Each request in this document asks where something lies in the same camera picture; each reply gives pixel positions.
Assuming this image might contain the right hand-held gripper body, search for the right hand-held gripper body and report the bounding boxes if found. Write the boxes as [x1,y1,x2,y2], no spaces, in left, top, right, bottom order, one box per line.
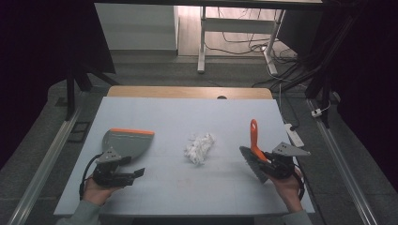
[268,141,312,181]

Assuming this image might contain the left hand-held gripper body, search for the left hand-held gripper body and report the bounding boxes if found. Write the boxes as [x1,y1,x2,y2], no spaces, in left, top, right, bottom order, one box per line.
[92,147,134,188]

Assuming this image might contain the grey dustpan with orange edge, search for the grey dustpan with orange edge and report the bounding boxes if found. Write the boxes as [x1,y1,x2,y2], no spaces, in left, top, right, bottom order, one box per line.
[101,127,156,164]

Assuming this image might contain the grey brush with orange handle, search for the grey brush with orange handle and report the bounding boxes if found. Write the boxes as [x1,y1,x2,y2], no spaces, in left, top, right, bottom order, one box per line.
[238,118,270,185]

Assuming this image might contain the pile of white paper scraps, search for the pile of white paper scraps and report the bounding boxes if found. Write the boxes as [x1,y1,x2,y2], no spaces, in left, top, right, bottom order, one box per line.
[183,132,216,166]

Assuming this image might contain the person's left hand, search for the person's left hand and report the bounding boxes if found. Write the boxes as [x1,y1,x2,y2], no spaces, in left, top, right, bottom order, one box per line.
[82,177,122,206]

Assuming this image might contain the person's right hand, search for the person's right hand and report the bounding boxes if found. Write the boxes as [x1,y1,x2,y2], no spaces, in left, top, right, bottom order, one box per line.
[268,167,304,214]

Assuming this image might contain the white power strip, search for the white power strip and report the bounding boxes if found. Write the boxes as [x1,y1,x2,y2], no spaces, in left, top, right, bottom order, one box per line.
[283,123,305,148]

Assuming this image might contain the pale blue foam board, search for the pale blue foam board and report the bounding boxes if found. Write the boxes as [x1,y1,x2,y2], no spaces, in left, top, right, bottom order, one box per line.
[54,96,315,218]

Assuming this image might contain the wooden table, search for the wooden table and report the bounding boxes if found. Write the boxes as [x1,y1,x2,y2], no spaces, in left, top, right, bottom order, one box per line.
[107,85,274,100]

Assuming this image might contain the black metal stand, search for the black metal stand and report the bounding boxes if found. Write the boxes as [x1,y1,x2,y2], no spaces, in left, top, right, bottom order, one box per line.
[303,12,360,129]
[64,60,121,122]

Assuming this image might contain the dark curtain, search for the dark curtain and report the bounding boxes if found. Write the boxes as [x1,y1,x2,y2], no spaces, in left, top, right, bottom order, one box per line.
[0,0,116,170]
[322,0,398,191]

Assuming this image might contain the white cabinet panel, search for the white cabinet panel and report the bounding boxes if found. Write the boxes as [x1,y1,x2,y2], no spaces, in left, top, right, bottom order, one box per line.
[94,3,180,52]

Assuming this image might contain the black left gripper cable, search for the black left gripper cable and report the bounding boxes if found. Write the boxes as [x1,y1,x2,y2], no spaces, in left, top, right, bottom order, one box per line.
[79,153,104,201]

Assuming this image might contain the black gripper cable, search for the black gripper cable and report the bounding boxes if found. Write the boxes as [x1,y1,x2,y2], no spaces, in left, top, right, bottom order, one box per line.
[293,163,306,202]
[79,153,104,201]

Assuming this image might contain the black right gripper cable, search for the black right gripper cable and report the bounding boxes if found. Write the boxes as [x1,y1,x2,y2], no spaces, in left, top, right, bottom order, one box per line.
[293,163,306,202]

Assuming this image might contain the aluminium rail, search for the aluminium rail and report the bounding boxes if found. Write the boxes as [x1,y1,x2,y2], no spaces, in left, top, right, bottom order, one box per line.
[8,104,84,225]
[307,98,379,225]

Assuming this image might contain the black floor cable bundle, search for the black floor cable bundle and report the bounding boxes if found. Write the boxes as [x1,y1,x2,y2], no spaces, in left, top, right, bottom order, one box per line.
[252,54,317,93]

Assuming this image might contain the white desk frame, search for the white desk frame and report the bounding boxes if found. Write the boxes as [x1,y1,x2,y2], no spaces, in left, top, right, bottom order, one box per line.
[196,6,286,76]

